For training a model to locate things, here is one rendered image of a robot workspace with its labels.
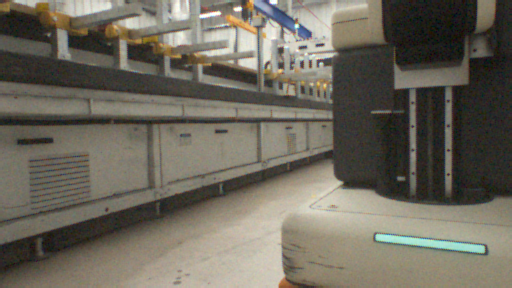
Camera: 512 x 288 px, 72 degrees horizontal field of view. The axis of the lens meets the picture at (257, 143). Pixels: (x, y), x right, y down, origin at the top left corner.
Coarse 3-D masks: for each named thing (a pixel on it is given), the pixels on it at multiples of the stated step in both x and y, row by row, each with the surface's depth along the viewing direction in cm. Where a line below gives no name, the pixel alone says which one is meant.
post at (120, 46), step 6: (114, 0) 134; (120, 0) 134; (114, 6) 134; (114, 24) 134; (120, 24) 134; (114, 42) 135; (120, 42) 134; (126, 42) 137; (114, 48) 135; (120, 48) 134; (126, 48) 137; (114, 54) 135; (120, 54) 134; (126, 54) 137; (114, 60) 136; (120, 60) 134; (126, 60) 137
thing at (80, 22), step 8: (112, 8) 106; (120, 8) 105; (128, 8) 103; (136, 8) 103; (80, 16) 113; (88, 16) 111; (96, 16) 109; (104, 16) 108; (112, 16) 106; (120, 16) 105; (128, 16) 105; (136, 16) 105; (72, 24) 114; (80, 24) 113; (88, 24) 112; (96, 24) 112; (48, 32) 120
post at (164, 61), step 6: (162, 0) 155; (156, 6) 156; (162, 6) 155; (156, 12) 157; (162, 12) 155; (162, 18) 155; (162, 36) 156; (168, 36) 159; (162, 42) 156; (168, 42) 159; (162, 60) 157; (168, 60) 159; (162, 66) 157; (168, 66) 159
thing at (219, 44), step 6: (210, 42) 150; (216, 42) 149; (222, 42) 147; (228, 42) 149; (174, 48) 159; (180, 48) 157; (186, 48) 156; (192, 48) 154; (198, 48) 153; (204, 48) 152; (210, 48) 150; (216, 48) 150; (222, 48) 151; (150, 54) 165; (174, 54) 161
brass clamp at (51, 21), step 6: (42, 12) 110; (48, 12) 109; (54, 12) 110; (42, 18) 110; (48, 18) 109; (54, 18) 109; (60, 18) 112; (66, 18) 114; (42, 24) 110; (48, 24) 109; (54, 24) 111; (60, 24) 112; (66, 24) 114; (72, 30) 116; (78, 30) 117; (84, 30) 119; (78, 36) 122
